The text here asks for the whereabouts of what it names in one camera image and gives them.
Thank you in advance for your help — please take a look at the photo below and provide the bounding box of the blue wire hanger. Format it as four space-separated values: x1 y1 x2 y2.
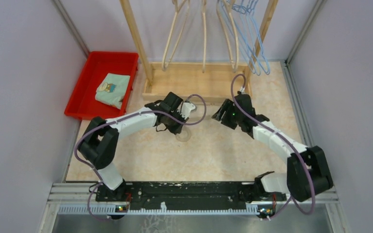
232 0 270 76
242 0 271 76
218 0 262 75

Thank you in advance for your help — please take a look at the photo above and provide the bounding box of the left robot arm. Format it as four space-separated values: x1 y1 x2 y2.
74 92 196 201

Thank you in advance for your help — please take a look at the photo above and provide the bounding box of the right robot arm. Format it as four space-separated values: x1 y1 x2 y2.
212 92 334 202

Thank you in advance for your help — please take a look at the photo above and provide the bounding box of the wooden hanger rack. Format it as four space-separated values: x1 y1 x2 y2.
120 0 278 104

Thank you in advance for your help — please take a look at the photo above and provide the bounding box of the light green printed cloth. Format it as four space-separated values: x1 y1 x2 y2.
95 73 130 109

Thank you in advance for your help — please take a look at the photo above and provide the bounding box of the red plastic bin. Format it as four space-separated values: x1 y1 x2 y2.
64 51 138 120

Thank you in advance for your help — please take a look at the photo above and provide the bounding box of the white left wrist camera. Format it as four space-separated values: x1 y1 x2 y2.
180 101 197 118

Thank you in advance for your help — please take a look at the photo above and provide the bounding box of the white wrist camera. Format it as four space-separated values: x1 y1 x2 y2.
180 101 197 118
237 87 246 95

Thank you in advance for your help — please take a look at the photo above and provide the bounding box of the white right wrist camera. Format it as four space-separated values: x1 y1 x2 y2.
237 87 246 95

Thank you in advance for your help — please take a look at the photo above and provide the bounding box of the white slotted cable duct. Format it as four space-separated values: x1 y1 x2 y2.
57 204 274 216

